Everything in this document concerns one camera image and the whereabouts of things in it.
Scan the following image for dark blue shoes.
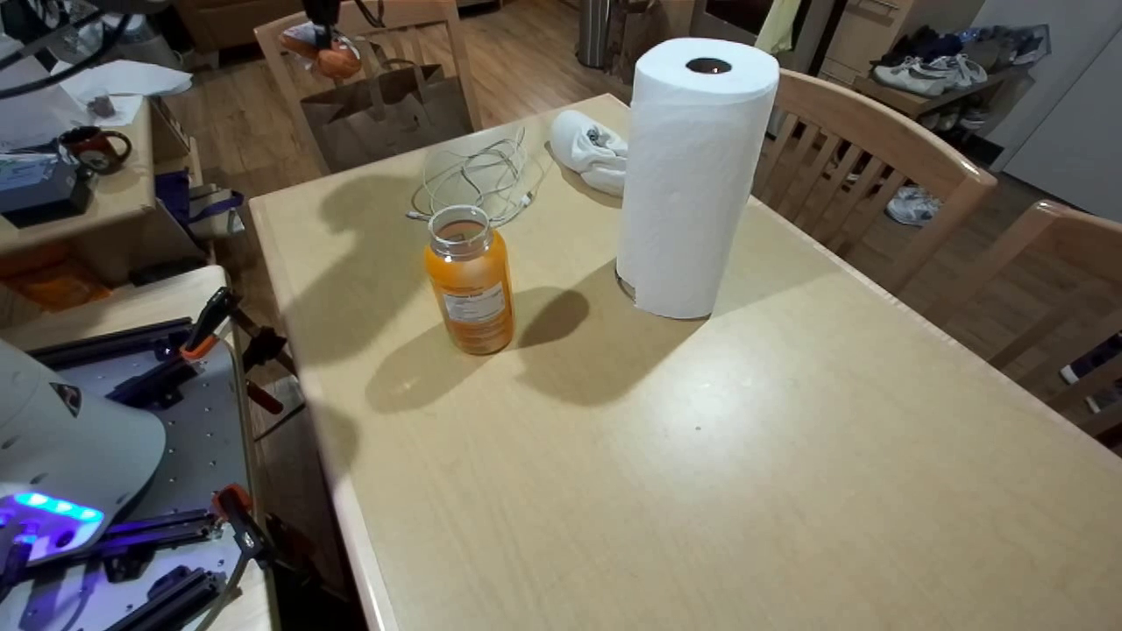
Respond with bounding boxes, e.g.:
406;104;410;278
905;25;1056;66

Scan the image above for grey mounting plate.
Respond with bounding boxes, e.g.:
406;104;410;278
29;330;255;631

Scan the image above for brown paper bag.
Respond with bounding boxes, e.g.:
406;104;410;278
299;49;476;174

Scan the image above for wooden chair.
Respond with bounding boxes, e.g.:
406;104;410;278
750;66;998;295
931;197;1122;459
253;0;485;180

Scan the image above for white paper towel roll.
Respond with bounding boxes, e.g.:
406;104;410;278
612;34;780;321

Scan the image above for black red ring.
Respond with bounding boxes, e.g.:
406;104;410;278
56;124;135;180

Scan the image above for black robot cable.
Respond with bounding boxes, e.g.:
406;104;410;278
0;4;135;102

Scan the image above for white sneakers pair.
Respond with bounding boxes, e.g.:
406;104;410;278
868;49;991;99

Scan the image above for white cap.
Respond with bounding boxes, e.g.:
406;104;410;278
544;110;632;197

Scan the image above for wooden side desk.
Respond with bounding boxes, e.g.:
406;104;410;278
0;99;205;291

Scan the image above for black orange bar clamp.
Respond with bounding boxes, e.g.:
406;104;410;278
205;483;275;573
106;285;243;414

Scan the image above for orange juice bottle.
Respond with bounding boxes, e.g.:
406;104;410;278
421;201;520;356

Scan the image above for white door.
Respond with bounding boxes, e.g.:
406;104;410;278
975;0;1122;221

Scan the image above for grey metal bin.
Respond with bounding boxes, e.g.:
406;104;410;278
573;0;621;69

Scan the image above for grey blue device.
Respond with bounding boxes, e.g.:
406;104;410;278
0;148;96;232

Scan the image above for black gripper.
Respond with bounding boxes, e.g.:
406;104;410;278
299;0;351;44

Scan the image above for white grey sneakers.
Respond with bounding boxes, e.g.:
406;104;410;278
883;182;944;226

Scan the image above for white paper sheet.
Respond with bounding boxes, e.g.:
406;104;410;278
47;57;196;104

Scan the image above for wooden shoe rack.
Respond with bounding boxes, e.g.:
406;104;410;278
847;57;1037;125

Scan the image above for small wooden robot stand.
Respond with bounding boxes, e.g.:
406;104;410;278
0;263;275;631

